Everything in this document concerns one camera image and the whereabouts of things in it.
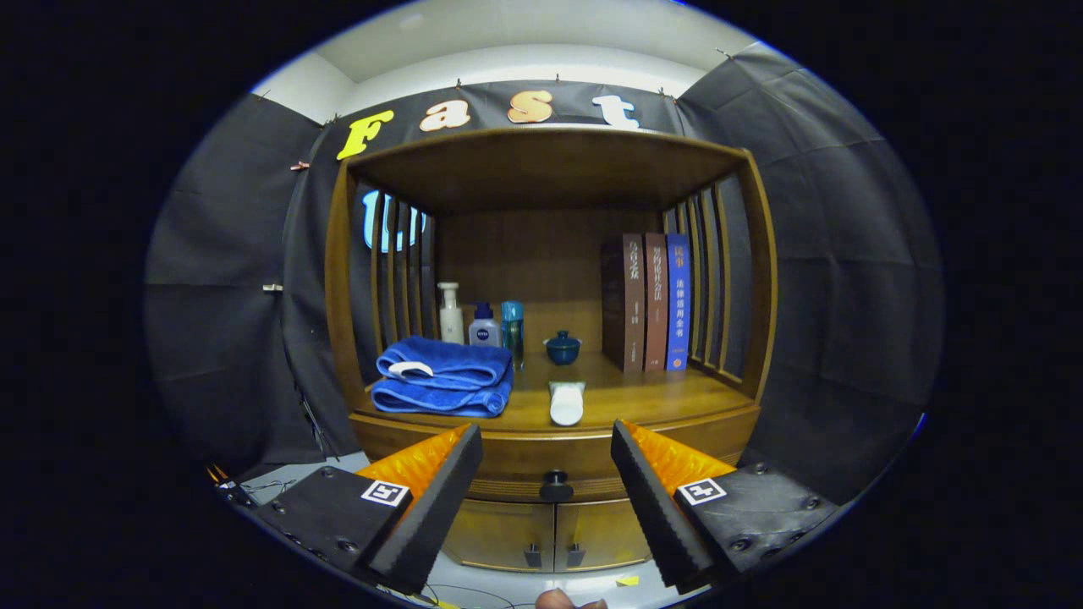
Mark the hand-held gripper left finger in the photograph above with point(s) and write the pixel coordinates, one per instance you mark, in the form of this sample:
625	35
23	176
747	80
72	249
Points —
436	516

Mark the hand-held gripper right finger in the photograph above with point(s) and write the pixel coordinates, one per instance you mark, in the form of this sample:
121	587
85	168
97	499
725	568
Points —
660	516

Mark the wooden drawer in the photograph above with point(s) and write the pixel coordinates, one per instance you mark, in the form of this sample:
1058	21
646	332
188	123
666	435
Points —
516	461

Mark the white and green tube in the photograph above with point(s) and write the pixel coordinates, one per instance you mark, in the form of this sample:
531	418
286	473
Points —
567	406

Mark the wooden cabinet door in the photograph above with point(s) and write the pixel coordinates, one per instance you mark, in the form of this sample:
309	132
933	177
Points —
508	533
601	533

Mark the wooden countertop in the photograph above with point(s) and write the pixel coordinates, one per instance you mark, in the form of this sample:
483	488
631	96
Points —
634	397

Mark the wooden cabinet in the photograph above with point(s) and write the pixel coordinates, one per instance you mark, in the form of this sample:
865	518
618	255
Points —
525	254

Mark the yellow tape piece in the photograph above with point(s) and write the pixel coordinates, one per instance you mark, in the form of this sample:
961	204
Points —
627	581

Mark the blue folded towel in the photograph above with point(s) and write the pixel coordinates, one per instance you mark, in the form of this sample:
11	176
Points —
448	359

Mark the white bottle with blue cap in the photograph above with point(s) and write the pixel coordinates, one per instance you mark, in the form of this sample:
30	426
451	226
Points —
484	331

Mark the white pump bottle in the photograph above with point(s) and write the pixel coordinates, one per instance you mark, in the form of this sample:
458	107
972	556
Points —
451	326

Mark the blue lidded teacup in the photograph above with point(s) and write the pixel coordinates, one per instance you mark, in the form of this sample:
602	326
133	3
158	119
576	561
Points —
563	349

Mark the teal bottle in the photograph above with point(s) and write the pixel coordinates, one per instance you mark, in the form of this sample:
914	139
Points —
512	330

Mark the reddish brown book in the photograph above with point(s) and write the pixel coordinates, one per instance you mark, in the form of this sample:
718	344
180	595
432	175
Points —
656	304

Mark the blue book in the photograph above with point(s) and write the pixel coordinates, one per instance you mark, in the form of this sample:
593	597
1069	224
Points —
678	304

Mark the dark brown book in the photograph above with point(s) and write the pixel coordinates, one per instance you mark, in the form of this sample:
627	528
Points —
626	304

